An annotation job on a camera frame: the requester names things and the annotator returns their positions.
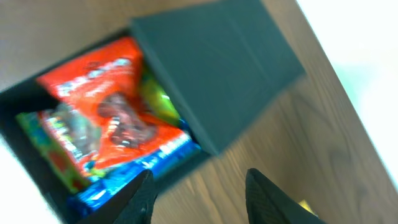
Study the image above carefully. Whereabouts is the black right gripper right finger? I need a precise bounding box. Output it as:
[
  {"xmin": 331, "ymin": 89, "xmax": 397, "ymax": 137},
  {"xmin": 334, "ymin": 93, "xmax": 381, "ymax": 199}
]
[{"xmin": 245, "ymin": 168, "xmax": 324, "ymax": 224}]

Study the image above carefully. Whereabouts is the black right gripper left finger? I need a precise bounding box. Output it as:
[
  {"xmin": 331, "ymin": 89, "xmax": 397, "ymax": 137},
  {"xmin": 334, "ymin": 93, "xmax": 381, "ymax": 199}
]
[{"xmin": 78, "ymin": 170, "xmax": 157, "ymax": 224}]

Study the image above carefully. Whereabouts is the light blue cookie pack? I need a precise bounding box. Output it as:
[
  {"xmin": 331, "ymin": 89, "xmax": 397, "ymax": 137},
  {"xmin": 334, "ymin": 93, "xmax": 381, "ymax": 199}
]
[{"xmin": 68, "ymin": 119, "xmax": 201, "ymax": 217}]

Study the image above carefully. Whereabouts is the red snack bag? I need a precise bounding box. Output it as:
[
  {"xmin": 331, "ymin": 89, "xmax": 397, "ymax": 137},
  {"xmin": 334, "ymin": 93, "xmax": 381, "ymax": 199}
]
[{"xmin": 37, "ymin": 37, "xmax": 190, "ymax": 177}]

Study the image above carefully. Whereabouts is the gummy worms candy bag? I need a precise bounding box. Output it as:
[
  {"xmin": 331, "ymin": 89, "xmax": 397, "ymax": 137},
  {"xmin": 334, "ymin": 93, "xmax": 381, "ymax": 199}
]
[{"xmin": 14, "ymin": 67, "xmax": 181, "ymax": 194}]

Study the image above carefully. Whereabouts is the yellow snack bag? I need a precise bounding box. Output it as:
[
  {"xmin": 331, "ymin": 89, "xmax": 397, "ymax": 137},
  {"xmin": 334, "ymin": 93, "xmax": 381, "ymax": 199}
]
[{"xmin": 298, "ymin": 200, "xmax": 318, "ymax": 217}]

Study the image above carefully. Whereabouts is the dark green open box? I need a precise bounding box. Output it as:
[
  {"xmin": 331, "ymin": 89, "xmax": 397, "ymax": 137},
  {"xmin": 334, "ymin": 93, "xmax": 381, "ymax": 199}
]
[{"xmin": 1, "ymin": 1, "xmax": 304, "ymax": 223}]

